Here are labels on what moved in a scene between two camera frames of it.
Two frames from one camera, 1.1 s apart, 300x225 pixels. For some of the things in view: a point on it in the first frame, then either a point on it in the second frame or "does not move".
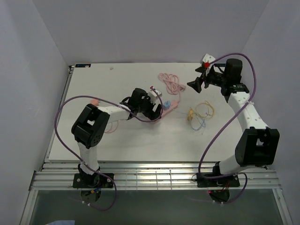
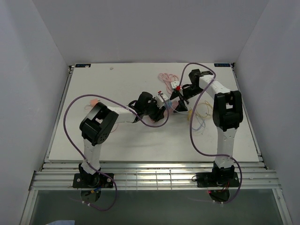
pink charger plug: [95, 101] does not move
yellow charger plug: [191, 116] does not move
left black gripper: [152, 115] does not move
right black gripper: [196, 84] -> [181, 107]
